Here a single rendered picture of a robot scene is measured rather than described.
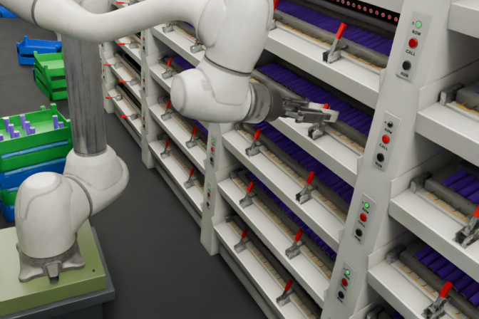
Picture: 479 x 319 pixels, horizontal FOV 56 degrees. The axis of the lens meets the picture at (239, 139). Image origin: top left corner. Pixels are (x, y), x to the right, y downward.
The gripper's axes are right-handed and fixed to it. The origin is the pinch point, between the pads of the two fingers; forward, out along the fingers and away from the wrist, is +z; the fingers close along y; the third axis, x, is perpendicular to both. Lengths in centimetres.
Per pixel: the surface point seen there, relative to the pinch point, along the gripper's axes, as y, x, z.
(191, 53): -69, -7, -1
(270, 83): -27.1, -2.2, 3.6
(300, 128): -5.1, -6.9, -0.1
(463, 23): 30.4, 28.6, -10.2
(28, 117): -117, -59, -42
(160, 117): -100, -46, 10
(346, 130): 5.5, -2.0, 4.2
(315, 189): 0.4, -22.2, 8.5
